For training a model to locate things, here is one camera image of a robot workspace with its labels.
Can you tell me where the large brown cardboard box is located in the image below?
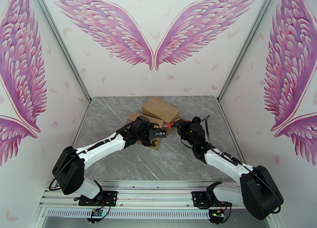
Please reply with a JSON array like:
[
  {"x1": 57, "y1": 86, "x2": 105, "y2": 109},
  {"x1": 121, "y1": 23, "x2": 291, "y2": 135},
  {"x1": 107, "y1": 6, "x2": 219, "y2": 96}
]
[{"x1": 141, "y1": 96, "x2": 181, "y2": 124}]

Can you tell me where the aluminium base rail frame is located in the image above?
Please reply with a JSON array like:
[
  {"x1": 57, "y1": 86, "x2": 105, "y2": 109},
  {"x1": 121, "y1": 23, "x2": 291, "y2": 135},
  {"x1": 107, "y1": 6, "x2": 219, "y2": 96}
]
[{"x1": 37, "y1": 180, "x2": 277, "y2": 228}]

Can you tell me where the white slotted cable duct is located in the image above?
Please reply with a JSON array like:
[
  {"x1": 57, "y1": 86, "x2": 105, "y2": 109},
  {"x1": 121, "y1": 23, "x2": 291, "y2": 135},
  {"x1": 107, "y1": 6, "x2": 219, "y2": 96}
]
[{"x1": 46, "y1": 208, "x2": 211, "y2": 220}]

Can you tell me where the aluminium corner post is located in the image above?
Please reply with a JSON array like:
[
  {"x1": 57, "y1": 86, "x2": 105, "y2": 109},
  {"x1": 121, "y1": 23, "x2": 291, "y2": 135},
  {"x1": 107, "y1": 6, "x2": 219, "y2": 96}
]
[
  {"x1": 217, "y1": 0, "x2": 283, "y2": 105},
  {"x1": 27, "y1": 0, "x2": 93, "y2": 104}
]

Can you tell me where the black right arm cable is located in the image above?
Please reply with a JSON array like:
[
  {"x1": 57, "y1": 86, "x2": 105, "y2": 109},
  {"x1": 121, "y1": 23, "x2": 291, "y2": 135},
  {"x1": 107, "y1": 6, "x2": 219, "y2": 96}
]
[{"x1": 202, "y1": 114, "x2": 285, "y2": 214}]

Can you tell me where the small brown cardboard box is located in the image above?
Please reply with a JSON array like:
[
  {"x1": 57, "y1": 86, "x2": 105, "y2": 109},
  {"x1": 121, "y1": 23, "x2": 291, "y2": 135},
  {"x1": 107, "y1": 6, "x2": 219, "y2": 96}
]
[{"x1": 124, "y1": 112, "x2": 165, "y2": 152}]

